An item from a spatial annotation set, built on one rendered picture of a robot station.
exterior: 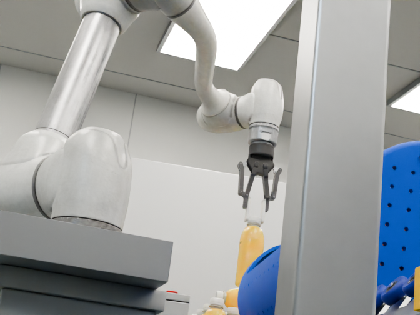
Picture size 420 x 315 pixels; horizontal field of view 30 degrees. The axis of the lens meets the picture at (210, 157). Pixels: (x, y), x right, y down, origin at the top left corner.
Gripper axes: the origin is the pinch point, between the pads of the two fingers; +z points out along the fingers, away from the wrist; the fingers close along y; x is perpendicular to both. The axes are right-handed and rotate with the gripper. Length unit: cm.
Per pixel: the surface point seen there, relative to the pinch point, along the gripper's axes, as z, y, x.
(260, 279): 28, -6, -46
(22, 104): -170, -130, 400
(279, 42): -202, 54, 275
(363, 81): 34, -22, -164
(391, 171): 20, 2, -106
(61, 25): -201, -101, 308
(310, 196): 44, -26, -164
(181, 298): 28.2, -18.1, -1.2
